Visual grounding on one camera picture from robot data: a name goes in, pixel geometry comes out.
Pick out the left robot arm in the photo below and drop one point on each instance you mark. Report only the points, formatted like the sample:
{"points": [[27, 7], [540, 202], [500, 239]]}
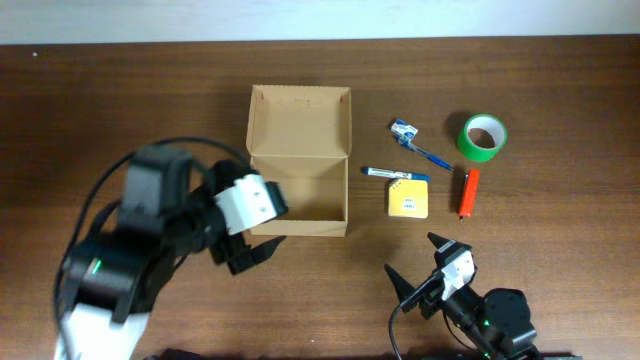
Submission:
{"points": [[173, 206]]}

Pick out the white blue marker pen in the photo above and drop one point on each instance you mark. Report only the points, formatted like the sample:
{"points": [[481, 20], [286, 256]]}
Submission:
{"points": [[370, 171]]}

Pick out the blue ballpoint pen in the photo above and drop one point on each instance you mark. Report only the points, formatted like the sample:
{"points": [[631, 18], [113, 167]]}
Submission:
{"points": [[405, 143]]}

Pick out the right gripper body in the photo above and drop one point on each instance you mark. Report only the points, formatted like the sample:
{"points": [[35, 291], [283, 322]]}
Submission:
{"points": [[431, 288]]}

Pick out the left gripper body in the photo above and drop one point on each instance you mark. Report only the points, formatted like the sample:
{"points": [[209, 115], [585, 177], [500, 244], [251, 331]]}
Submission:
{"points": [[230, 250]]}

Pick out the green tape roll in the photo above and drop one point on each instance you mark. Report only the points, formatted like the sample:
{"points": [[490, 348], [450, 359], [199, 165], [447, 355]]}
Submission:
{"points": [[482, 137]]}

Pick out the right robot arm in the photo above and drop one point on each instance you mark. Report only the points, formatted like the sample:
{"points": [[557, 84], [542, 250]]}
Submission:
{"points": [[497, 323]]}

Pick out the brown cardboard box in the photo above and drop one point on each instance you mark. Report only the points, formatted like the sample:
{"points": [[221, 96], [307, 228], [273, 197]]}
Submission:
{"points": [[301, 138]]}

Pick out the small white blue box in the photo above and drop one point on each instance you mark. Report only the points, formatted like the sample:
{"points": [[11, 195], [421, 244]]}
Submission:
{"points": [[403, 130]]}

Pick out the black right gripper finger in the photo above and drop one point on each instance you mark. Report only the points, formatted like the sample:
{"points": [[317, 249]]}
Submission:
{"points": [[442, 244], [404, 290]]}

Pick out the yellow spiral notepad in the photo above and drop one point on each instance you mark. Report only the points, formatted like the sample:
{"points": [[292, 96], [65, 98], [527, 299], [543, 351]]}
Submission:
{"points": [[408, 198]]}

